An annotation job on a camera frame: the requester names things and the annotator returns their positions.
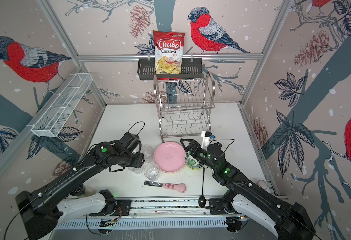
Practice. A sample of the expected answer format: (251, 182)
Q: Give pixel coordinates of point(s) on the silver two-tier dish rack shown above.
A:
(184, 106)

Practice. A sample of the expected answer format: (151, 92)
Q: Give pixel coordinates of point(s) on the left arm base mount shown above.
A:
(121, 208)

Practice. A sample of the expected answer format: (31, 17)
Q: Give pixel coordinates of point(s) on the pink plate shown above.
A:
(169, 157)

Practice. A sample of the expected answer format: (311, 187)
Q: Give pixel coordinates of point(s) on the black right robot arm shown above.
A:
(285, 221)

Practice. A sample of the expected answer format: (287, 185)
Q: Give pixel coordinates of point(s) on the black wall basket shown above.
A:
(190, 69)

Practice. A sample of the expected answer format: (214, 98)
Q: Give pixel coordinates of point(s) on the red cassava chips bag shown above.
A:
(168, 51)

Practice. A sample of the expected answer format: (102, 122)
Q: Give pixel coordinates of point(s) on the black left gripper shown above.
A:
(140, 160)

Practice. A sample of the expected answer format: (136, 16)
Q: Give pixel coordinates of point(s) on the pink cat paw spatula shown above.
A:
(181, 188)

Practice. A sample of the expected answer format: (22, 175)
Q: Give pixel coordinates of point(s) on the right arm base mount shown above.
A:
(218, 206)

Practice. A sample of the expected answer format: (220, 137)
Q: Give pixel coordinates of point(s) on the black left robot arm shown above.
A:
(39, 209)

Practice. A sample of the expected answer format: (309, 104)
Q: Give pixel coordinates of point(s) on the black spoon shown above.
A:
(202, 199)

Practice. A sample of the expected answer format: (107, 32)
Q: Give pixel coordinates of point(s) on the black lid jar left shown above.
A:
(82, 192)

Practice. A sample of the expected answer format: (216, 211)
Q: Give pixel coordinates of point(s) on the amber glass jar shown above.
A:
(262, 184)

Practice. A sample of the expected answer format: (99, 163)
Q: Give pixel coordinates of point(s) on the green leaf pattern bowl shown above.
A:
(192, 162)

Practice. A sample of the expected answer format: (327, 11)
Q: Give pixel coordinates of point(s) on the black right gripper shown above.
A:
(191, 147)

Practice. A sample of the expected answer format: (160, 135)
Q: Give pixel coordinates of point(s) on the white wire mesh shelf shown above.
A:
(54, 118)

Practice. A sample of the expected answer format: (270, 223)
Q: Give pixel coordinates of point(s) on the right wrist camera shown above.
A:
(207, 138)

